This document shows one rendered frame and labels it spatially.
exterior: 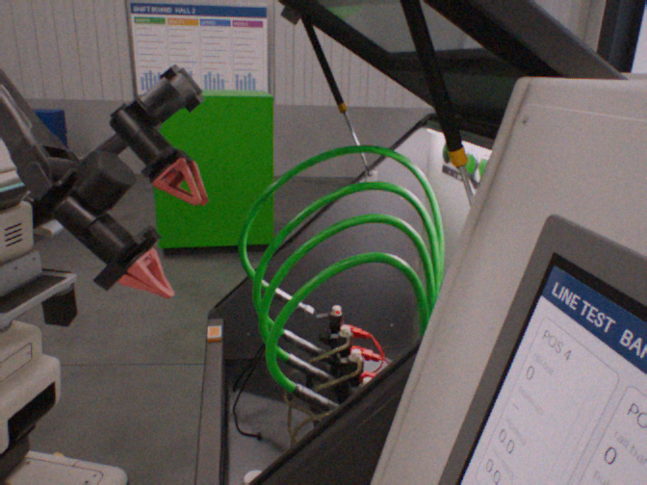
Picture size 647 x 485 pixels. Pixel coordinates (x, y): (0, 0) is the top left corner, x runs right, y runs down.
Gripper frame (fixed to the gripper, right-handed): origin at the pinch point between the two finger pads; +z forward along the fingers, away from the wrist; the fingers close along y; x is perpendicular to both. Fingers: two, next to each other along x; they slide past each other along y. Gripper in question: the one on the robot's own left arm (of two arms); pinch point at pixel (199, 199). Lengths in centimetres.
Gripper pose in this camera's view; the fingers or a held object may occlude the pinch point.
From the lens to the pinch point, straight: 93.5
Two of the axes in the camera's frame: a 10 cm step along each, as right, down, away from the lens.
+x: -7.5, 6.6, 0.6
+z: 6.7, 7.4, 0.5
